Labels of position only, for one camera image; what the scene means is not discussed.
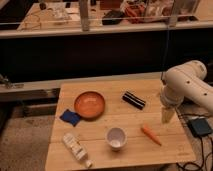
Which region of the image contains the white ceramic cup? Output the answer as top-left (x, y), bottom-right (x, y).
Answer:
top-left (106, 127), bottom-right (127, 151)

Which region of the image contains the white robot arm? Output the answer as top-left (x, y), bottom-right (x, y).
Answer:
top-left (160, 60), bottom-right (213, 123)

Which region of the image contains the orange ceramic bowl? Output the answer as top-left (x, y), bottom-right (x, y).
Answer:
top-left (74, 91), bottom-right (105, 120)

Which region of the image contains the orange carrot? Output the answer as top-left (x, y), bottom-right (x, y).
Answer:
top-left (141, 125), bottom-right (161, 145)

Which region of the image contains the black power box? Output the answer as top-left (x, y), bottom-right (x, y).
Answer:
top-left (187, 118), bottom-right (213, 137)

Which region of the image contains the black striped rectangular object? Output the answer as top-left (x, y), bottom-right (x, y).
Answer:
top-left (122, 91), bottom-right (146, 110)

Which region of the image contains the white plastic bottle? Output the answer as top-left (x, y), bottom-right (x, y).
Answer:
top-left (62, 133), bottom-right (92, 168)

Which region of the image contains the blue cloth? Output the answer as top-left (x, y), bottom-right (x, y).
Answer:
top-left (60, 109), bottom-right (81, 126)

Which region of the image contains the red item on shelf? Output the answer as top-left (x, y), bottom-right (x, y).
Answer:
top-left (125, 5), bottom-right (145, 24)

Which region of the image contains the black bag on shelf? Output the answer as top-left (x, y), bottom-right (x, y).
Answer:
top-left (102, 10), bottom-right (124, 25)

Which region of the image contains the black cable on floor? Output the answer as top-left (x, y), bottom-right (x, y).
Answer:
top-left (175, 134), bottom-right (213, 171)

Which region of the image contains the grey metal post right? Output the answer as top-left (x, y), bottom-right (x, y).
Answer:
top-left (168, 0), bottom-right (182, 27)

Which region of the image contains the grey metal post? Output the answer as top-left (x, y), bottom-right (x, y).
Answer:
top-left (79, 0), bottom-right (90, 31)
top-left (168, 0), bottom-right (182, 27)

